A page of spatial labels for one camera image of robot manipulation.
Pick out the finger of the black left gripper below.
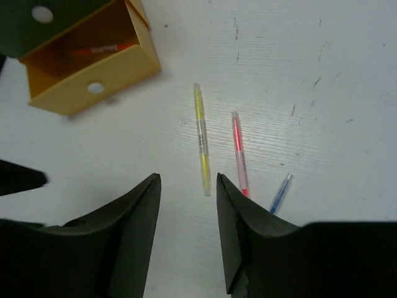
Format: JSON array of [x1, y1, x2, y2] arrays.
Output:
[[0, 160, 48, 196]]

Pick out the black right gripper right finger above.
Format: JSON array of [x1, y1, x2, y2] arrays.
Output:
[[216, 174, 396, 297]]

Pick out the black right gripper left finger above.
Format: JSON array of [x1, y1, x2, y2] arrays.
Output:
[[1, 173, 161, 297]]

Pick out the green drawer box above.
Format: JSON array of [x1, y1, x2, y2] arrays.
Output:
[[1, 0, 110, 58]]

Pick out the yellow bottom drawer box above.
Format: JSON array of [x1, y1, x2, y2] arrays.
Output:
[[19, 1, 161, 115]]

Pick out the orange thin pen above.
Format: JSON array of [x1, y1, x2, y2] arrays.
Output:
[[67, 43, 135, 56]]

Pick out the yellow thin pen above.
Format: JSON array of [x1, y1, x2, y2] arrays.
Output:
[[193, 83, 212, 196]]

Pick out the blue thin pen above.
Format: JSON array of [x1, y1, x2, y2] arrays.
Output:
[[270, 173, 293, 214]]

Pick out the pink thin pen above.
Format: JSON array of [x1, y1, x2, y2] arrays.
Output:
[[231, 111, 250, 197]]

